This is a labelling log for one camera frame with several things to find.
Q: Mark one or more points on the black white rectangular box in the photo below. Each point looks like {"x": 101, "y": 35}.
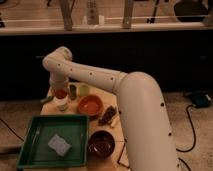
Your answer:
{"x": 123, "y": 159}

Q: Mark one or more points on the yellow banana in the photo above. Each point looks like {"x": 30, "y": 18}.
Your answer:
{"x": 114, "y": 121}

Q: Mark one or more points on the white paper cup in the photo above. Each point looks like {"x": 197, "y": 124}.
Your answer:
{"x": 61, "y": 104}

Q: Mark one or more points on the red apple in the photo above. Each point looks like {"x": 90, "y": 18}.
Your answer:
{"x": 60, "y": 94}

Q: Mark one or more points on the green plastic tray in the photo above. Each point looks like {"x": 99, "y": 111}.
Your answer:
{"x": 35, "y": 152}

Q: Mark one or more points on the dark grape bunch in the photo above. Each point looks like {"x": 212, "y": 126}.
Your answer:
{"x": 108, "y": 115}

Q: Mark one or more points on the light green cup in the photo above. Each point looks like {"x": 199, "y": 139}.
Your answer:
{"x": 84, "y": 90}

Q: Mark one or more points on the orange bowl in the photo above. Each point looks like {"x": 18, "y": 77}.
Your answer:
{"x": 90, "y": 105}

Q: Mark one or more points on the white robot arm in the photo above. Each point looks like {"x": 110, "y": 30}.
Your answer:
{"x": 145, "y": 124}

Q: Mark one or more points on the green cucumber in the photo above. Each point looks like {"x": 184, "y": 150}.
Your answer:
{"x": 46, "y": 99}

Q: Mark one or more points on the blue grey sponge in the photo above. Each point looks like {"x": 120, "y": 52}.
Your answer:
{"x": 59, "y": 145}

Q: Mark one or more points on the white remote device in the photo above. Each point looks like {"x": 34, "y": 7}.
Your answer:
{"x": 92, "y": 12}

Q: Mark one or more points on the dark maroon bowl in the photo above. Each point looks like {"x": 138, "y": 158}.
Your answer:
{"x": 101, "y": 144}

